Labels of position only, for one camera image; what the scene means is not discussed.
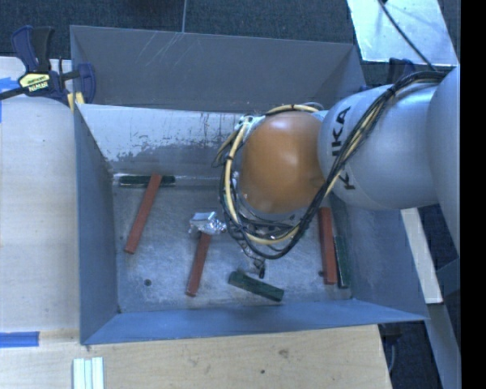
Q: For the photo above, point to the red-brown flat block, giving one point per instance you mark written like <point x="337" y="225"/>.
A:
<point x="198" y="263"/>
<point x="327" y="245"/>
<point x="143" y="213"/>

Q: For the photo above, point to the pale wood board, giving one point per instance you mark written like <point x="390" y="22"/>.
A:
<point x="36" y="217"/>

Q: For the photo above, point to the grey metal bin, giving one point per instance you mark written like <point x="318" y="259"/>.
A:
<point x="166" y="71"/>

